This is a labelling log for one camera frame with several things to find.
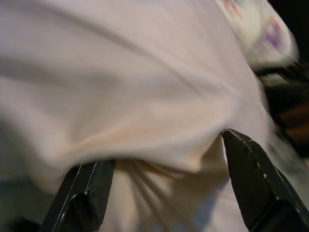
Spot pink pillow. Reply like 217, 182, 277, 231
0, 0, 301, 232

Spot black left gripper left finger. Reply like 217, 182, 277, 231
40, 158, 116, 232

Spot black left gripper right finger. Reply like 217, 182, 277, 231
221, 128, 309, 232

